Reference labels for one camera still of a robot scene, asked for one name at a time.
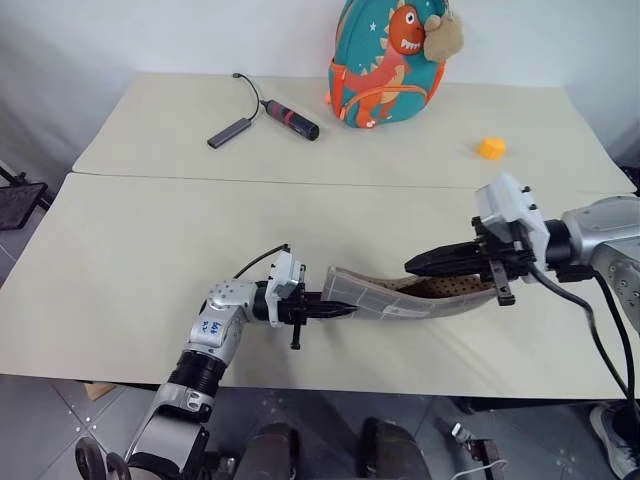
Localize teal dinosaur backpack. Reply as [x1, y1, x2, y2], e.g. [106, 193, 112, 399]
[324, 0, 449, 133]

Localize beige plush toy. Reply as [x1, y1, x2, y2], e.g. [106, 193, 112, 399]
[422, 0, 467, 64]

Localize orange block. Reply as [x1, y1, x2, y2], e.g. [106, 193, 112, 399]
[476, 136, 508, 163]

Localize black metal stand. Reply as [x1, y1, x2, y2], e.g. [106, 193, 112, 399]
[0, 159, 54, 232]

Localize black and red cylinder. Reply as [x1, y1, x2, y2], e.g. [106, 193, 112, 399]
[259, 99, 321, 142]

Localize black USB hub cable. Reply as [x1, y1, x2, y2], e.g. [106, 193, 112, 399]
[231, 72, 265, 122]

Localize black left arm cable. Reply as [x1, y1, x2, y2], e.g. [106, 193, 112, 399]
[233, 243, 292, 279]

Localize black clamp with white tag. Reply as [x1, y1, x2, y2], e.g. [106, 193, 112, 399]
[433, 416, 503, 472]

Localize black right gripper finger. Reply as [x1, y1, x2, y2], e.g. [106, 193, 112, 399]
[423, 240, 484, 262]
[403, 252, 489, 279]

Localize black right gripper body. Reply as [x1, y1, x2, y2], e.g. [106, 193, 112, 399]
[471, 215, 541, 308]

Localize black and white shoe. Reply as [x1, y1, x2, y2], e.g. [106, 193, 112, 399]
[588, 401, 640, 480]

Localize brown cardboard piece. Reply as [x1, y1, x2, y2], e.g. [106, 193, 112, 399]
[83, 381, 115, 402]

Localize grey USB hub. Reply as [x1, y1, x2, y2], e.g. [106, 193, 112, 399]
[206, 117, 253, 150]

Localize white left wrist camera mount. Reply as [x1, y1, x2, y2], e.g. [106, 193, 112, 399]
[265, 250, 308, 328]

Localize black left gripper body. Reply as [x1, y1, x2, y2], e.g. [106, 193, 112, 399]
[277, 282, 322, 352]

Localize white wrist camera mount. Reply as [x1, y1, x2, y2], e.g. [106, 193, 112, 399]
[472, 172, 549, 272]
[265, 250, 308, 328]

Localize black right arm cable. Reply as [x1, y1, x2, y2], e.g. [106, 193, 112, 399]
[523, 263, 640, 401]

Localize black wheel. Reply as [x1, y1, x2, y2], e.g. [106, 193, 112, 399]
[74, 436, 132, 480]

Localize thin white cable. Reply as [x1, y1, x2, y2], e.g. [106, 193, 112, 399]
[451, 459, 507, 480]

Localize grey plaid pouch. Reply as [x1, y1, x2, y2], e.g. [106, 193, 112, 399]
[319, 265, 502, 324]

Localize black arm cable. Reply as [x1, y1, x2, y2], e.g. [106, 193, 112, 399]
[523, 263, 640, 401]
[233, 243, 292, 279]

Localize dark rounded shape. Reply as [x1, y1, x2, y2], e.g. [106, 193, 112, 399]
[358, 416, 422, 480]

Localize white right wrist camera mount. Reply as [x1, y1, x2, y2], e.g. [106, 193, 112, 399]
[472, 172, 549, 272]

